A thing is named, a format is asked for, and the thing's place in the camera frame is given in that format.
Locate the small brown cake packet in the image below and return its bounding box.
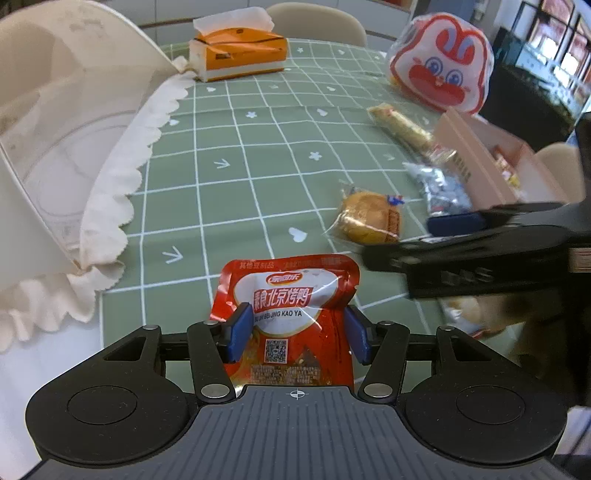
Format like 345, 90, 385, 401
325, 183, 406, 246

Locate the red white rabbit bag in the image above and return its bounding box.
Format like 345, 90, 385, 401
387, 12, 494, 115

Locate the silver clear snack packet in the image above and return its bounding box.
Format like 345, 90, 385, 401
404, 162, 473, 217

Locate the beige dining chair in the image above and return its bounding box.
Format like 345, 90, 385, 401
266, 2, 368, 47

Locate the rice cracker packet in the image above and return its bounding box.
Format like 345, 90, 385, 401
439, 297, 510, 339

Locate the orange tissue box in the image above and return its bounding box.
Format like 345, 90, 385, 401
188, 7, 288, 83

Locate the beige chair at right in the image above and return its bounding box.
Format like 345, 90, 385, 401
536, 143, 586, 203

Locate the green checked tablecloth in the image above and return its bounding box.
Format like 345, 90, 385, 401
96, 38, 523, 393

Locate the pink cardboard box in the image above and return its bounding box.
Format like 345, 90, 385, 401
434, 108, 569, 209

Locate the red roast duck packet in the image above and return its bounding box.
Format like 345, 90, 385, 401
211, 254, 361, 390

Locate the long yellow pastry packet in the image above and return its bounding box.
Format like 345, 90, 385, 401
368, 103, 457, 165

